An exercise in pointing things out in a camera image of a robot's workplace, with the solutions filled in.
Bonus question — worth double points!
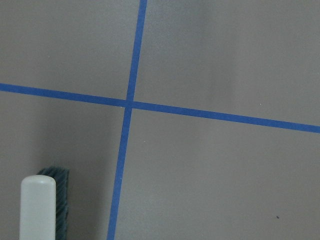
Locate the beige hand brush black bristles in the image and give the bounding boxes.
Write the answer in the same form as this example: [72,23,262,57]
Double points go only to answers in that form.
[19,166,70,240]

